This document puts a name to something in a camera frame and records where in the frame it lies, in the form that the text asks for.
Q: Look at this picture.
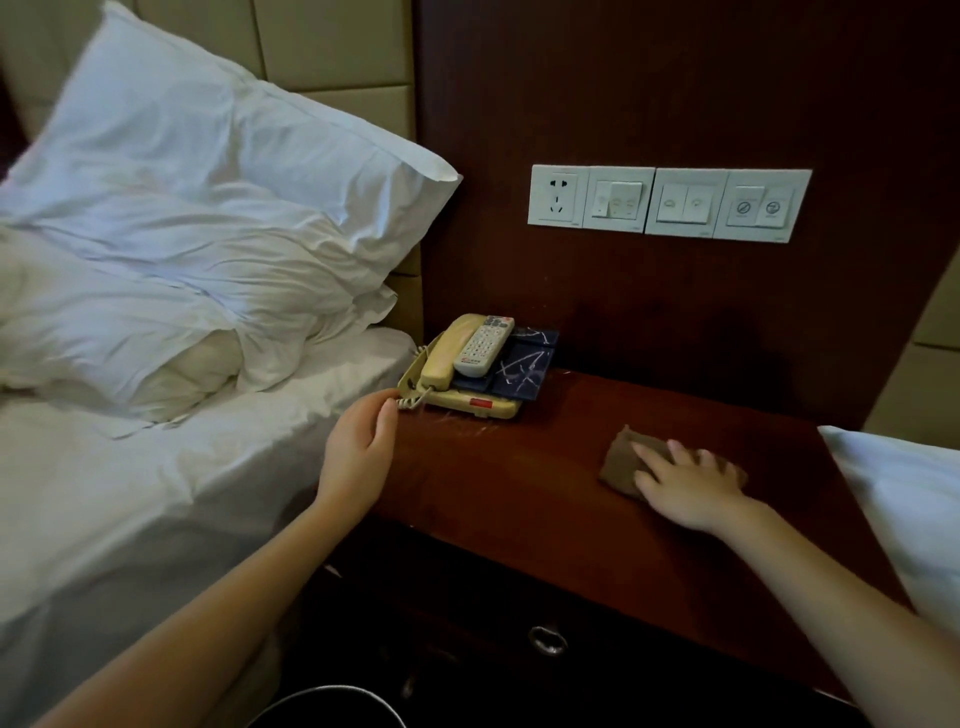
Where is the person's right hand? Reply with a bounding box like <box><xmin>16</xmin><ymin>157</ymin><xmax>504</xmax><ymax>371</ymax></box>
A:
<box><xmin>629</xmin><ymin>439</ymin><xmax>755</xmax><ymax>535</ymax></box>

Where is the person's left hand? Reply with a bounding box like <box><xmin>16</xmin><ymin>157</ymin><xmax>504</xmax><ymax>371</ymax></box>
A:
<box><xmin>311</xmin><ymin>388</ymin><xmax>401</xmax><ymax>519</ymax></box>

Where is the brown cleaning cloth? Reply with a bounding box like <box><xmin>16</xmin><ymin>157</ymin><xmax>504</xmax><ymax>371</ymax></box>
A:
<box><xmin>598</xmin><ymin>424</ymin><xmax>750</xmax><ymax>502</ymax></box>

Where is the yellow corded telephone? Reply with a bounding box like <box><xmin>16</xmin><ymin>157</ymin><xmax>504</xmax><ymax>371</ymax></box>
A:
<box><xmin>395</xmin><ymin>313</ymin><xmax>526</xmax><ymax>421</ymax></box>

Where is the white remote control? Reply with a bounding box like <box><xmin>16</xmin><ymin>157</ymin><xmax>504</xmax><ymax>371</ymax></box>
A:
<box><xmin>452</xmin><ymin>314</ymin><xmax>517</xmax><ymax>380</ymax></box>

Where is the dark blue scribbled pouch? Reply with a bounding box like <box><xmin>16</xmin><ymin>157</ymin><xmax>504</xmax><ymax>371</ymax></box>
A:
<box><xmin>449</xmin><ymin>326</ymin><xmax>562</xmax><ymax>406</ymax></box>

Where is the person's right forearm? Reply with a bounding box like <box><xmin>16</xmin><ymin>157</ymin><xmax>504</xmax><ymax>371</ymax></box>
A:
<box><xmin>712</xmin><ymin>498</ymin><xmax>960</xmax><ymax>728</ymax></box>

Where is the person's left forearm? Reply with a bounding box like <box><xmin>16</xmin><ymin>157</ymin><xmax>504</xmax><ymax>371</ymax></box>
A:
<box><xmin>29</xmin><ymin>498</ymin><xmax>361</xmax><ymax>728</ymax></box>

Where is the dark wooden nightstand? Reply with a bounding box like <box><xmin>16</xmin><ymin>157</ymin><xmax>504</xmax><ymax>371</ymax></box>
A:
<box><xmin>322</xmin><ymin>367</ymin><xmax>916</xmax><ymax>706</ymax></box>

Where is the white bed sheet mattress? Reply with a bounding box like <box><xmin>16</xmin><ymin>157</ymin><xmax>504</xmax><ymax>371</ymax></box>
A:
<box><xmin>0</xmin><ymin>324</ymin><xmax>419</xmax><ymax>728</ymax></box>

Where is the white bed cover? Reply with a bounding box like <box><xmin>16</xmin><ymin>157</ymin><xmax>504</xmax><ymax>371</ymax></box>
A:
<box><xmin>817</xmin><ymin>425</ymin><xmax>960</xmax><ymax>639</ymax></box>

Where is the crumpled white pillow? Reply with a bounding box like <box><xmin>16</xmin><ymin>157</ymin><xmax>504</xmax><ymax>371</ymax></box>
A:
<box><xmin>0</xmin><ymin>224</ymin><xmax>399</xmax><ymax>425</ymax></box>

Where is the black metal-rimmed trash bin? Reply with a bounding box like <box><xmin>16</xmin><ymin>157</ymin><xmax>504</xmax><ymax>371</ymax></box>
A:
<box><xmin>243</xmin><ymin>684</ymin><xmax>410</xmax><ymax>728</ymax></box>

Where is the beige padded headboard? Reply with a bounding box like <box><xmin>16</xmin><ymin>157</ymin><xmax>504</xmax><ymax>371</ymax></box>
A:
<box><xmin>862</xmin><ymin>247</ymin><xmax>960</xmax><ymax>451</ymax></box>

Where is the white four-button switch panel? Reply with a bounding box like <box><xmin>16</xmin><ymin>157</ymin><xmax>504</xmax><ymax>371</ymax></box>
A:
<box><xmin>644</xmin><ymin>167</ymin><xmax>814</xmax><ymax>244</ymax></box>

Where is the white socket and switch panel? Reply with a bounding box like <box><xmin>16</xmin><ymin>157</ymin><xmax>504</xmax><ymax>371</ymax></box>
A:
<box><xmin>526</xmin><ymin>164</ymin><xmax>658</xmax><ymax>235</ymax></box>

